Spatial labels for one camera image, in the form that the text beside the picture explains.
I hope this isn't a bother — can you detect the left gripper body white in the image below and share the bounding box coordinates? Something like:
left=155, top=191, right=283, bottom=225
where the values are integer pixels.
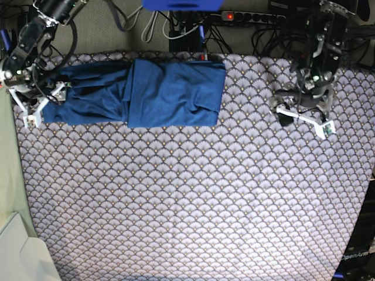
left=270, top=87, right=336, bottom=139

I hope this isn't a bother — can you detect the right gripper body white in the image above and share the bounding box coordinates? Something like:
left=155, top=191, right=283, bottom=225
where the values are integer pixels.
left=8, top=81, right=71, bottom=129

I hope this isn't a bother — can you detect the blue T-shirt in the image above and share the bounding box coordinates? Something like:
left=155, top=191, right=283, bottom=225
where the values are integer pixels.
left=42, top=59, right=226, bottom=128

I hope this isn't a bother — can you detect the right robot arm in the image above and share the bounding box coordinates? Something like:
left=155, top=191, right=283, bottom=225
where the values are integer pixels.
left=1, top=1, right=87, bottom=128

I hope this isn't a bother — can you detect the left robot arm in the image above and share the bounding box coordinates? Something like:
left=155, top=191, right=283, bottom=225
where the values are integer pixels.
left=270, top=1, right=358, bottom=139

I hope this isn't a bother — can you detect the fan-patterned table cloth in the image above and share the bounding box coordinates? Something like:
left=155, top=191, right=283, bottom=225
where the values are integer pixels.
left=13, top=54, right=374, bottom=280

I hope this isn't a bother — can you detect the white power strip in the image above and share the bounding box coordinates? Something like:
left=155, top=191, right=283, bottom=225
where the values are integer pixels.
left=220, top=11, right=286, bottom=26

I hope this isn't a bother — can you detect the white plastic bin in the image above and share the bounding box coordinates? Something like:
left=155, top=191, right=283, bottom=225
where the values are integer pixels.
left=1, top=212, right=61, bottom=280

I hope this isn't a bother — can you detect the black OpenArm case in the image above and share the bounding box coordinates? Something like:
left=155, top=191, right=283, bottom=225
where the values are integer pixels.
left=332, top=179, right=374, bottom=280

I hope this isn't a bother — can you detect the blue box overhead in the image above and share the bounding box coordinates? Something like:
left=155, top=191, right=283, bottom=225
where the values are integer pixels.
left=142, top=0, right=223, bottom=11

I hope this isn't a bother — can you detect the blue handled clamp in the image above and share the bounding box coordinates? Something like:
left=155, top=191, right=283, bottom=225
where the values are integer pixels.
left=1, top=29, right=16, bottom=55

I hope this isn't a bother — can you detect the grey looped cable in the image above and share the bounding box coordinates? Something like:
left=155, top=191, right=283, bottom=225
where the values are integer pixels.
left=122, top=11, right=159, bottom=42

